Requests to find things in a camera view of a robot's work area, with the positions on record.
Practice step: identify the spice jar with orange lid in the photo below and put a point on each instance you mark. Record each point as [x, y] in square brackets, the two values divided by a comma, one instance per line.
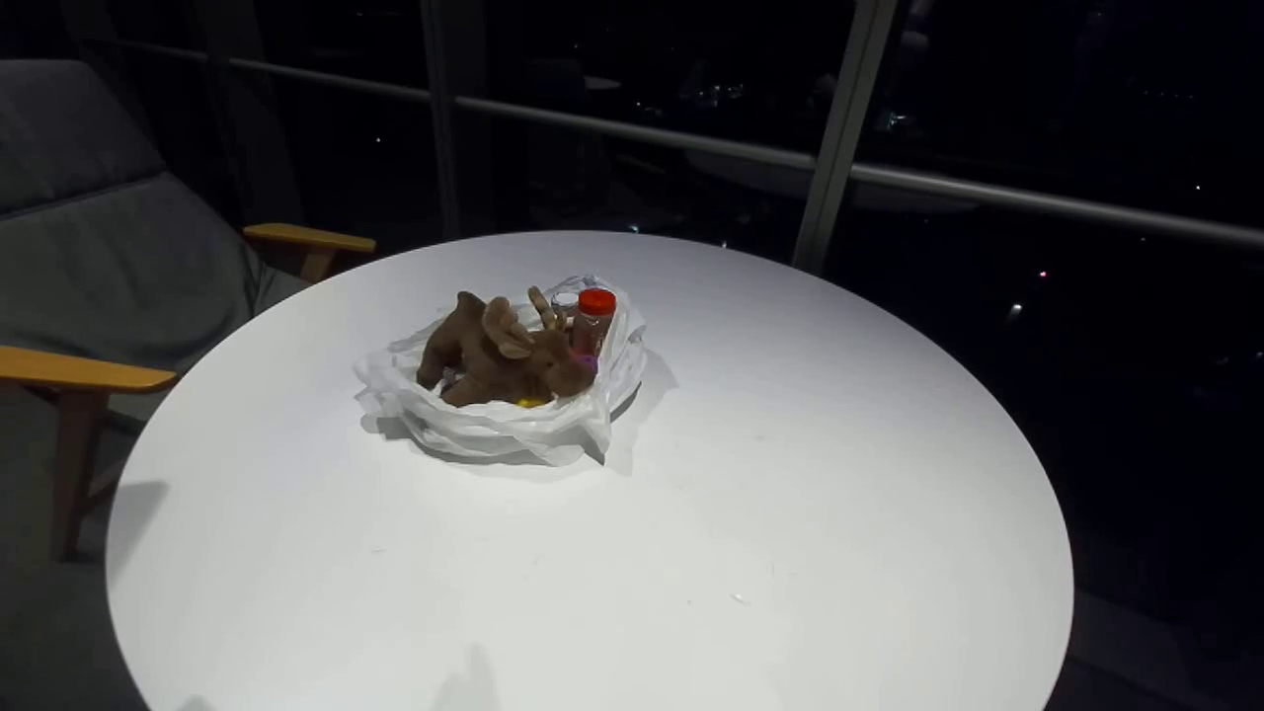
[589, 324]

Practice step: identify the brown plush moose toy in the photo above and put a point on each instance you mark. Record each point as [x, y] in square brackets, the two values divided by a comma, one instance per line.
[485, 352]

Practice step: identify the metal window railing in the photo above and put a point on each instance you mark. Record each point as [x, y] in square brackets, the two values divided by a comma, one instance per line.
[748, 152]

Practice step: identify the grey armchair with wooden arms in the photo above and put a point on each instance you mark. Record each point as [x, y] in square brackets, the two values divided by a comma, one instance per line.
[114, 270]

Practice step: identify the vertical window frame post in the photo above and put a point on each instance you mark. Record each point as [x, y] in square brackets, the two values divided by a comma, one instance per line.
[844, 127]

